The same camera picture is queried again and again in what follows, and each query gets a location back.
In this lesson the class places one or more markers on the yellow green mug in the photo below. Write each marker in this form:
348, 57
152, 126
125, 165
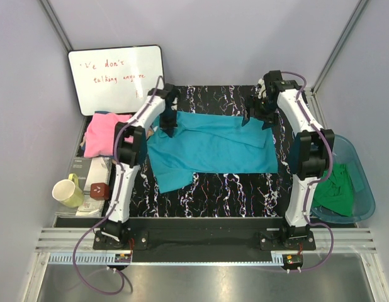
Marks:
68, 192

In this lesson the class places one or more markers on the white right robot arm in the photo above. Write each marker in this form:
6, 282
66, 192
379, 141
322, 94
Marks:
311, 160

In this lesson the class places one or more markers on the black white manual booklet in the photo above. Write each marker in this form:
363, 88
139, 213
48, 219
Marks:
89, 171

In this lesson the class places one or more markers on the teal plastic basin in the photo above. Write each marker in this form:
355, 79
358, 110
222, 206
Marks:
364, 203

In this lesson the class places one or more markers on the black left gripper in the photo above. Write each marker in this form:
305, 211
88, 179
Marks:
169, 126

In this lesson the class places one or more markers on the teal t shirt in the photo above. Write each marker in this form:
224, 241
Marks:
211, 144

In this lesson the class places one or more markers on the pink folded t shirt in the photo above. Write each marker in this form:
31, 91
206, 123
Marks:
100, 134

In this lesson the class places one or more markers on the white dry erase board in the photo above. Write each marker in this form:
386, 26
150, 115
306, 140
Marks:
116, 80

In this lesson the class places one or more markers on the green t shirt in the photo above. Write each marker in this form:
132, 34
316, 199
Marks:
336, 193

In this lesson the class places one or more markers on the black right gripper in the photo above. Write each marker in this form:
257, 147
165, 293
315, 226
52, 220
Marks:
268, 122

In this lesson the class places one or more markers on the aluminium frame rail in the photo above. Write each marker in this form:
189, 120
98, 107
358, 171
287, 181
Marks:
338, 240

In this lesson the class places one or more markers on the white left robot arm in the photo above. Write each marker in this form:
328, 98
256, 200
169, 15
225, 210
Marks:
130, 151

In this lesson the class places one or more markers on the beige folded t shirt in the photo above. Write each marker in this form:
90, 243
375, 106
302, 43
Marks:
151, 131

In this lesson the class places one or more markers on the brown cube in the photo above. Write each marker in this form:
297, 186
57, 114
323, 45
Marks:
99, 191

